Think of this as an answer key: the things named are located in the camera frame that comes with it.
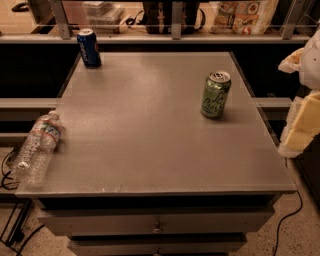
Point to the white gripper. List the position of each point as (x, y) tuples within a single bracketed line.
[(311, 65)]

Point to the green soda can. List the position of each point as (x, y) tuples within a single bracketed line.
[(215, 94)]

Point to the blue pepsi can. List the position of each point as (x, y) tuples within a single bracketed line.
[(87, 41)]

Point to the colourful snack bag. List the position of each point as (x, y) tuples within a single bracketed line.
[(251, 17)]

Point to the dark box on shelf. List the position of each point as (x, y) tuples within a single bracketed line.
[(157, 17)]

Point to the grey drawer cabinet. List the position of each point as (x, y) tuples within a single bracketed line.
[(134, 138)]

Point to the clear plastic container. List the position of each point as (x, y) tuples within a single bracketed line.
[(103, 16)]

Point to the upper grey drawer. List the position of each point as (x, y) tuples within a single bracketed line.
[(127, 222)]

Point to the grey drawer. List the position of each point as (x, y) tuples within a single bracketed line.
[(153, 246), (127, 222)]

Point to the lower grey drawer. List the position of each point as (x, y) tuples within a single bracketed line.
[(153, 246)]

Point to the clear plastic water bottle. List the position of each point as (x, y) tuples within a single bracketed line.
[(33, 158)]

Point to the grey metal shelf rail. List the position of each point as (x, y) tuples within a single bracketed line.
[(59, 21)]

